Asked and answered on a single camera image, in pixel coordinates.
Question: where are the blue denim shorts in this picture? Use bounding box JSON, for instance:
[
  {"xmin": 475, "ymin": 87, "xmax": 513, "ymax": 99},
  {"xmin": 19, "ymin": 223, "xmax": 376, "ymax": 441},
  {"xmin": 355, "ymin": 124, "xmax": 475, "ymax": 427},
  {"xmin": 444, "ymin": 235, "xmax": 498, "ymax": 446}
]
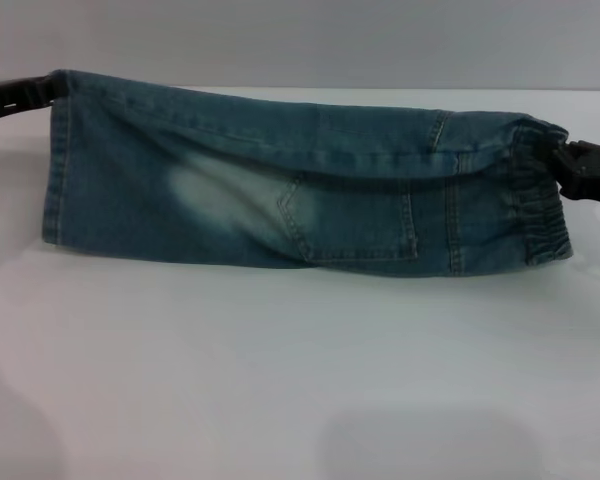
[{"xmin": 40, "ymin": 68, "xmax": 574, "ymax": 275}]

